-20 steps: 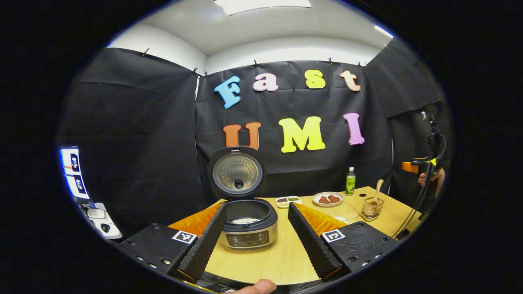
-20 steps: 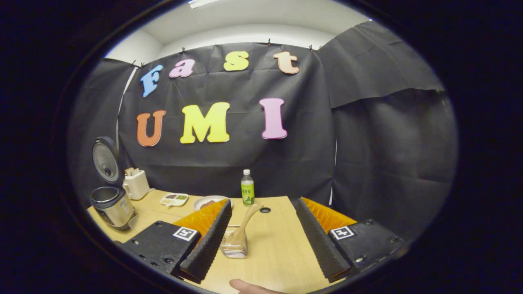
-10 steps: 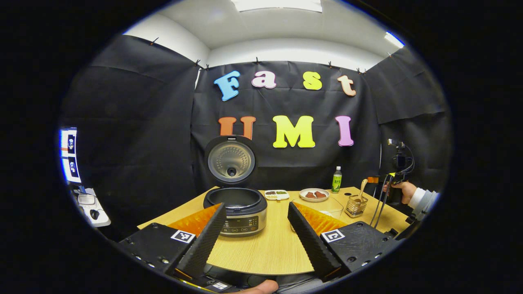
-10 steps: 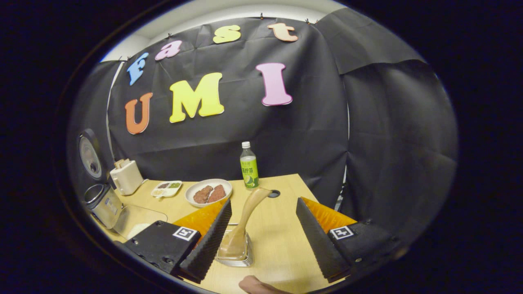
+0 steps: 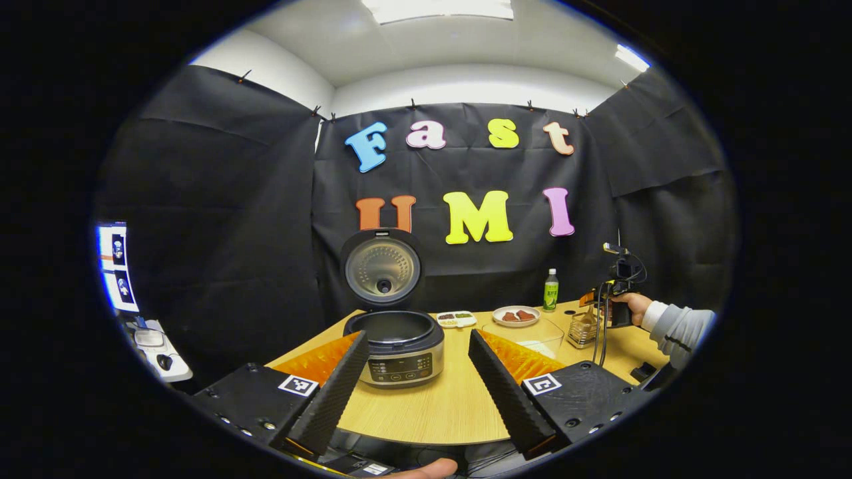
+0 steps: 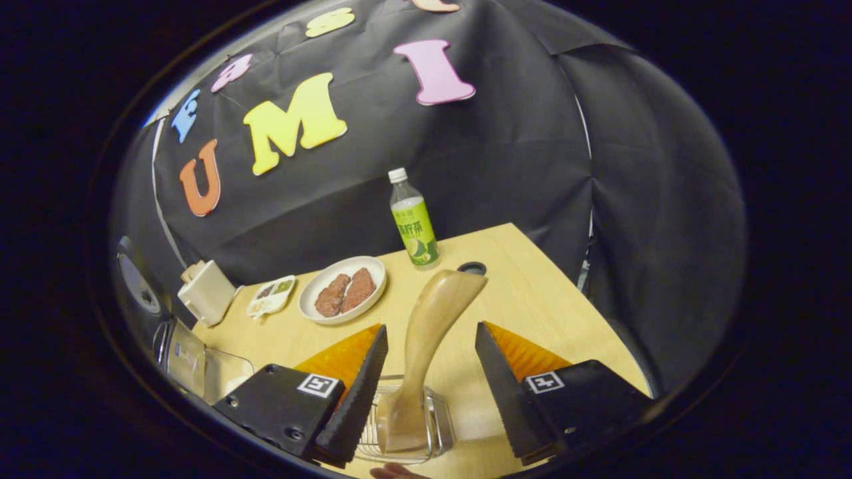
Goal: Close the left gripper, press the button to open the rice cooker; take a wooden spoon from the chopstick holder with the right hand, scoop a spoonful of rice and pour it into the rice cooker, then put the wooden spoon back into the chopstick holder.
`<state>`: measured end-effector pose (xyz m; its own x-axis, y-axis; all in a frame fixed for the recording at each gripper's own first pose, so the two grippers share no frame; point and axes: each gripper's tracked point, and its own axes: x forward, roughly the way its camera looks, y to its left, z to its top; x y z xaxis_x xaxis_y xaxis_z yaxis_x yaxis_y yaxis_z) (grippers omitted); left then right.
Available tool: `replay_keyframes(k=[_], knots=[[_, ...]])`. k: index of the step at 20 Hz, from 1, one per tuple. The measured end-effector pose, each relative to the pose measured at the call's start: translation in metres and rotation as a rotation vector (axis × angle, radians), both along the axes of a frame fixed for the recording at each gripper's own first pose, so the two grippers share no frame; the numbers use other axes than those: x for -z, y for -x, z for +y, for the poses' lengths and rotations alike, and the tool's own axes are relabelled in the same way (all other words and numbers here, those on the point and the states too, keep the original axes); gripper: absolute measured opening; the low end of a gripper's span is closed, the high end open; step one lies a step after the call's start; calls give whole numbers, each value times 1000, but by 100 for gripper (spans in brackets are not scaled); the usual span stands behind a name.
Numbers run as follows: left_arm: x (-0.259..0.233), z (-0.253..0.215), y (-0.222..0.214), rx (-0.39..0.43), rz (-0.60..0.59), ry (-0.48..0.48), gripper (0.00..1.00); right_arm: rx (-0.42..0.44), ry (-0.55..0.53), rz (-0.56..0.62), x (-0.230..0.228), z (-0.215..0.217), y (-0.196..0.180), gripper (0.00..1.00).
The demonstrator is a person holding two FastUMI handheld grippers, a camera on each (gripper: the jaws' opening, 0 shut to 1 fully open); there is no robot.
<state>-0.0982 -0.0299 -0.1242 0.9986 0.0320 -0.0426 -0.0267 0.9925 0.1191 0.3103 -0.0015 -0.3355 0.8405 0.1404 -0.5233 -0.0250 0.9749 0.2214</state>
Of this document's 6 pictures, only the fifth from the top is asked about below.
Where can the clear glass bowl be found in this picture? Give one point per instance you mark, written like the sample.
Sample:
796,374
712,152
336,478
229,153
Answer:
512,332

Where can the black box with white label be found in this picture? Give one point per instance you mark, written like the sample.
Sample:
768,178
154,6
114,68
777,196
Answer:
363,466

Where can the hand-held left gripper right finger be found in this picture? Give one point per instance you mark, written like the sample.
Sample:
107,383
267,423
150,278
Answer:
502,396

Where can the white side desk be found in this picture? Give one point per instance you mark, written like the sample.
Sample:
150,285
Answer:
160,352

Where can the small ceiling light panel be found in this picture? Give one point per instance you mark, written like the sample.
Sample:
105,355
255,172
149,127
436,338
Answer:
632,58

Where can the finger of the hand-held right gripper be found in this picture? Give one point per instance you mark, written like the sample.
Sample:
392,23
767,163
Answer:
588,299

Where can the large ceiling light panel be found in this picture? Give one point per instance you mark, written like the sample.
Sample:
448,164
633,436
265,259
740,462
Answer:
439,8

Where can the white round plate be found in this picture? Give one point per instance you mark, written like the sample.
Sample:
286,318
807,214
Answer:
499,319

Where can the white divided bean dish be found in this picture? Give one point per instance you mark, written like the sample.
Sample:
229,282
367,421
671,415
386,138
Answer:
456,319

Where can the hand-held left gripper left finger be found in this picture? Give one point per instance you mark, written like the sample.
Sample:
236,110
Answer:
333,396

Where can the brown meat piece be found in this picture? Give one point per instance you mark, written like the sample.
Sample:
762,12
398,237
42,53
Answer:
527,315
510,317

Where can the black computer mouse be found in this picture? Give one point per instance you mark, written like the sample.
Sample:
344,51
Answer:
164,362

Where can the black backdrop cloth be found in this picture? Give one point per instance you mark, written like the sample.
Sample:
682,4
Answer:
219,233

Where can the dark grey rice cooker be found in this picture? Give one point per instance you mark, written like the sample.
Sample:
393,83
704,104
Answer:
403,362

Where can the green drink bottle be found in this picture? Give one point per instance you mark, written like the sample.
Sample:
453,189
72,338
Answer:
551,293

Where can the computer monitor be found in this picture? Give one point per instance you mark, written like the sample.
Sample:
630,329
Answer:
116,266

